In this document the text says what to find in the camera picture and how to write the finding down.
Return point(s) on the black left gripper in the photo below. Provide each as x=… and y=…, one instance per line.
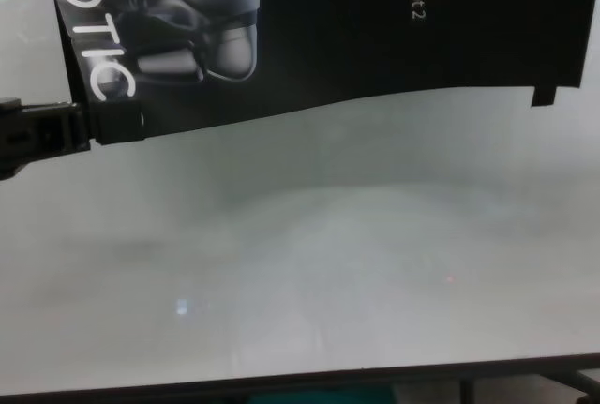
x=11, y=141

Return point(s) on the black robot print poster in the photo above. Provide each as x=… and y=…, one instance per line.
x=375, y=48

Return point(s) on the black table crossbar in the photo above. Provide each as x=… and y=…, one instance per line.
x=576, y=383

